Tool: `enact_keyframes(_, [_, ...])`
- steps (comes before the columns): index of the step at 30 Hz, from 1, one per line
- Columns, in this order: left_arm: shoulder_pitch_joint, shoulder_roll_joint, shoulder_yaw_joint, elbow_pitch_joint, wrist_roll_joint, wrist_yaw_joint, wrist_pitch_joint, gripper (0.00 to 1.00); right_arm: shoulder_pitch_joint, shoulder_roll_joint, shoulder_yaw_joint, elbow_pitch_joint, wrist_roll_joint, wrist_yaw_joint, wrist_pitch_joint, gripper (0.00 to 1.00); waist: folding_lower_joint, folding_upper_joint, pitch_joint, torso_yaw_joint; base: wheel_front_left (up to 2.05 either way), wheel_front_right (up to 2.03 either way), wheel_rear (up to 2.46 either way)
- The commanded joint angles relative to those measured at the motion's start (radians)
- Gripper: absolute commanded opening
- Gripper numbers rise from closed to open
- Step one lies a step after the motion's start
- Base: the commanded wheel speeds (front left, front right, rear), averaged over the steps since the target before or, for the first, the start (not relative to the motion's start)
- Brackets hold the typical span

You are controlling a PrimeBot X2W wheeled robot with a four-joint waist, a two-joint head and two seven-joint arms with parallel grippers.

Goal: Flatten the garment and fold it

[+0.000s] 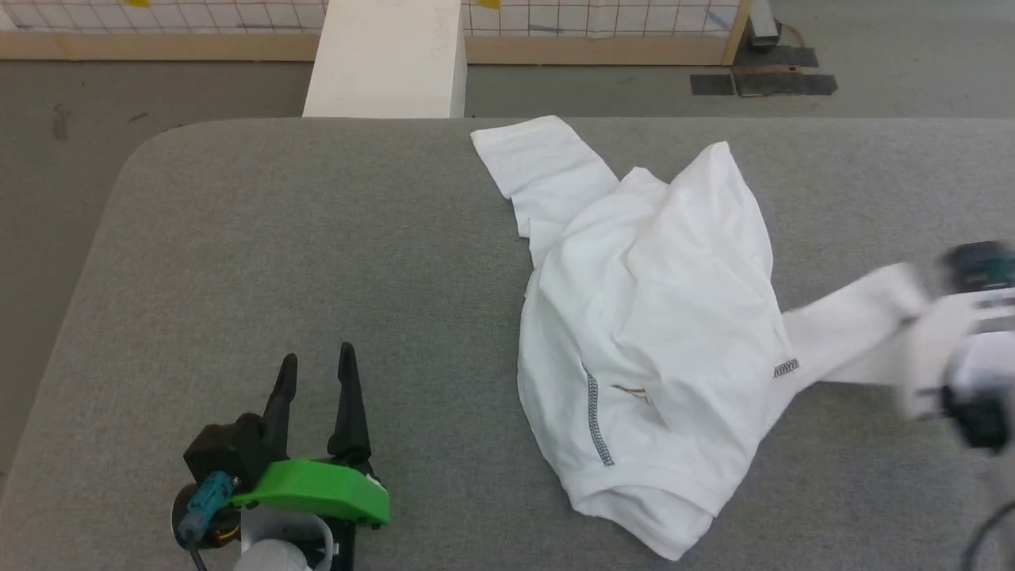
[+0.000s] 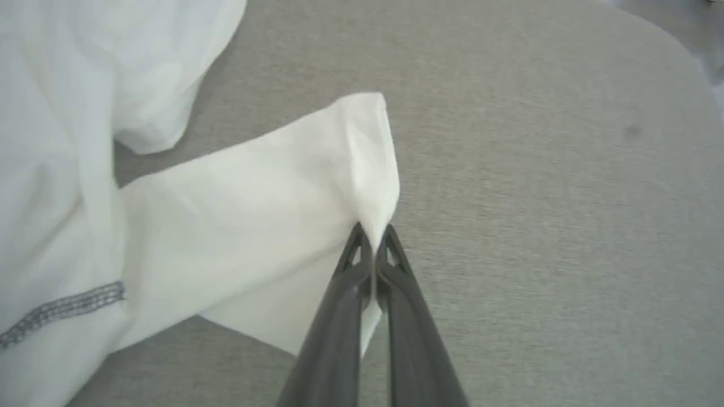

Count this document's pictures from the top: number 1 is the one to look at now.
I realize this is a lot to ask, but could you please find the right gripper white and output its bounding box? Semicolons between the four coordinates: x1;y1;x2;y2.
896;241;1015;453

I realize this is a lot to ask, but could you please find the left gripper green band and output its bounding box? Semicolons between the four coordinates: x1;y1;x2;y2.
173;342;391;550

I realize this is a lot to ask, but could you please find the white long-sleeved garment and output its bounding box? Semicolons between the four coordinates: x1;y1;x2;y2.
470;115;930;561

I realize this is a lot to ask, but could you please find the dark floor mat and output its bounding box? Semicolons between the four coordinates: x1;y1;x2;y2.
733;45;820;69

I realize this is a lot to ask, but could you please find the white rectangular beam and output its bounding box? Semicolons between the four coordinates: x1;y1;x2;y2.
302;0;467;119

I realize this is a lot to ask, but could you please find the grey metal post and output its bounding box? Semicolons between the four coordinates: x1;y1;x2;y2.
749;0;783;51

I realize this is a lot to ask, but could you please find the wooden frame wire mesh fence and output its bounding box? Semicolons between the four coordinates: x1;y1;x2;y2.
0;0;753;67

